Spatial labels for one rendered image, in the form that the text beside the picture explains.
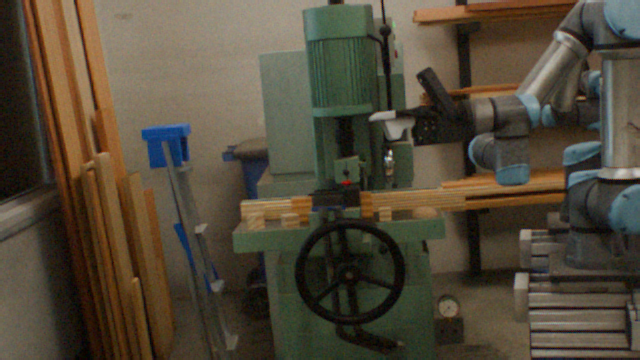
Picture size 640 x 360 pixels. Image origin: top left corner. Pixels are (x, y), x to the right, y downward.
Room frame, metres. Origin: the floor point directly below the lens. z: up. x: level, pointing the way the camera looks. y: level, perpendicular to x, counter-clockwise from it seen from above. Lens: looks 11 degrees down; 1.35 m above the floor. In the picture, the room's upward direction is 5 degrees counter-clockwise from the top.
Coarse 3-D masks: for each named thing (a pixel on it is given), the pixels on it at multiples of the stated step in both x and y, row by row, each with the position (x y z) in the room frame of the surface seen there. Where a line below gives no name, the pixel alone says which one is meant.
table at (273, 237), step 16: (240, 224) 2.26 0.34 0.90; (272, 224) 2.22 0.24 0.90; (304, 224) 2.19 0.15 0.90; (384, 224) 2.13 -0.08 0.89; (400, 224) 2.13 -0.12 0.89; (416, 224) 2.13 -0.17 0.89; (432, 224) 2.12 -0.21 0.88; (240, 240) 2.15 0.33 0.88; (256, 240) 2.15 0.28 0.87; (272, 240) 2.14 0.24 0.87; (288, 240) 2.14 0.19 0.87; (368, 240) 2.05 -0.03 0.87; (400, 240) 2.13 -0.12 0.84
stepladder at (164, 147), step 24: (168, 144) 2.92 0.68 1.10; (168, 168) 2.92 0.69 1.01; (168, 192) 2.92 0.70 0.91; (192, 216) 3.06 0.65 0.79; (192, 240) 2.90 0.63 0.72; (192, 264) 2.91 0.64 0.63; (192, 288) 2.91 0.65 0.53; (216, 288) 2.97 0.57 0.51; (216, 312) 2.94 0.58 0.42; (216, 336) 2.90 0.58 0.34
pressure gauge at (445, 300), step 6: (444, 294) 2.09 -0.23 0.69; (450, 294) 2.08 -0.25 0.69; (438, 300) 2.08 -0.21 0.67; (444, 300) 2.06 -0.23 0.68; (450, 300) 2.06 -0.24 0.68; (456, 300) 2.06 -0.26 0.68; (438, 306) 2.06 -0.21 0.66; (444, 306) 2.06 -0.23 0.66; (450, 306) 2.06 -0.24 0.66; (456, 306) 2.06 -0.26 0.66; (444, 312) 2.06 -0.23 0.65; (450, 312) 2.06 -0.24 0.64; (456, 312) 2.06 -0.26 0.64; (450, 318) 2.08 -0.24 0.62
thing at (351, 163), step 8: (336, 160) 2.25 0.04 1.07; (344, 160) 2.25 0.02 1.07; (352, 160) 2.25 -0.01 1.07; (336, 168) 2.25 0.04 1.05; (344, 168) 2.25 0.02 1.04; (352, 168) 2.25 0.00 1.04; (336, 176) 2.25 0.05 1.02; (344, 176) 2.25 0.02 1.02; (352, 176) 2.25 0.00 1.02; (360, 176) 2.27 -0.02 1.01
